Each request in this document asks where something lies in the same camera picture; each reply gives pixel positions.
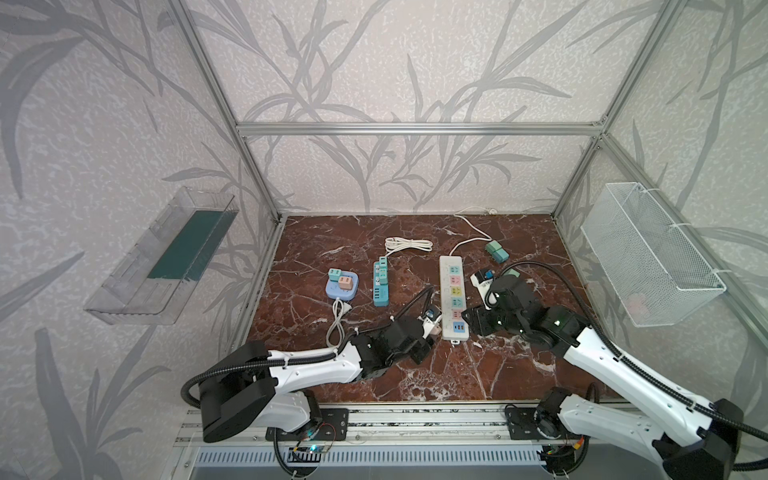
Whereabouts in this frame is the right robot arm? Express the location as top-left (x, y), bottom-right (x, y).
top-left (462, 264), bottom-right (767, 479)

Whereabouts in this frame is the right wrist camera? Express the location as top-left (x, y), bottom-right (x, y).
top-left (470, 268), bottom-right (494, 301)

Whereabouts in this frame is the coiled white strip cable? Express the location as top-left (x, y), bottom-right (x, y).
top-left (383, 236), bottom-right (434, 256)

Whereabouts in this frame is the green double cube plug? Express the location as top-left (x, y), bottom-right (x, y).
top-left (485, 240), bottom-right (509, 264)

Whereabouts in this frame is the aluminium cage frame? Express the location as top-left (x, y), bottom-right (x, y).
top-left (167, 0), bottom-right (768, 451)

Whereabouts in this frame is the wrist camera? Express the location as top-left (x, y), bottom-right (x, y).
top-left (470, 268), bottom-right (494, 301)
top-left (421, 306), bottom-right (442, 339)

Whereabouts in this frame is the aluminium front rail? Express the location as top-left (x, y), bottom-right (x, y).
top-left (172, 401), bottom-right (652, 447)

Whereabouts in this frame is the long white strip cable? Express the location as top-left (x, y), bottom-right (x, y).
top-left (448, 214), bottom-right (494, 258)

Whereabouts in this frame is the white cable with plug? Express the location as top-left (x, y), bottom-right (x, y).
top-left (325, 298), bottom-right (352, 349)

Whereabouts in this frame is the long white power strip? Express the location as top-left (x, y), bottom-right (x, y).
top-left (439, 256), bottom-right (469, 345)

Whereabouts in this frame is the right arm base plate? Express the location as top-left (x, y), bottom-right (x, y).
top-left (503, 404), bottom-right (547, 440)

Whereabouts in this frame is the blue square power socket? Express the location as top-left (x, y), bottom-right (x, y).
top-left (325, 268), bottom-right (359, 302)

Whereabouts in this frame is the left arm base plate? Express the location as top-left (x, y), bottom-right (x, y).
top-left (265, 408), bottom-right (350, 442)

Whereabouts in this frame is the white wire mesh basket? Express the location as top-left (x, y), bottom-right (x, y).
top-left (581, 182), bottom-right (727, 328)

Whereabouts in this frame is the pink cube plug front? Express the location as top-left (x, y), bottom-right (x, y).
top-left (337, 275), bottom-right (354, 291)

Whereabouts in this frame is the clear plastic tray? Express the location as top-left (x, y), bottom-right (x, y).
top-left (84, 187), bottom-right (239, 325)

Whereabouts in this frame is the teal USB power strip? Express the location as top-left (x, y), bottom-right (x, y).
top-left (372, 256), bottom-right (389, 307)

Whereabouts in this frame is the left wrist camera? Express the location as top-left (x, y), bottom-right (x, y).
top-left (421, 306), bottom-right (442, 339)

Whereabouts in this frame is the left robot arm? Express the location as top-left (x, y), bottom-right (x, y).
top-left (180, 315), bottom-right (439, 443)

